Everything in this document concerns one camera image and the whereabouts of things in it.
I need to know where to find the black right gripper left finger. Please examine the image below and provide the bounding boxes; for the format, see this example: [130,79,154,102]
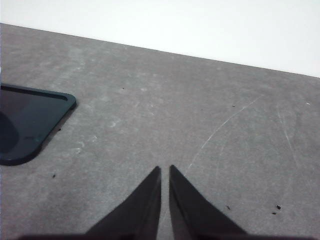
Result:
[84,165,162,237]

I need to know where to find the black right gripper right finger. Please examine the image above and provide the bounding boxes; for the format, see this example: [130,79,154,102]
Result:
[168,164,247,237]

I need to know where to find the black rectangular tray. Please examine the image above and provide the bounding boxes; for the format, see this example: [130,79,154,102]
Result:
[0,83,77,167]

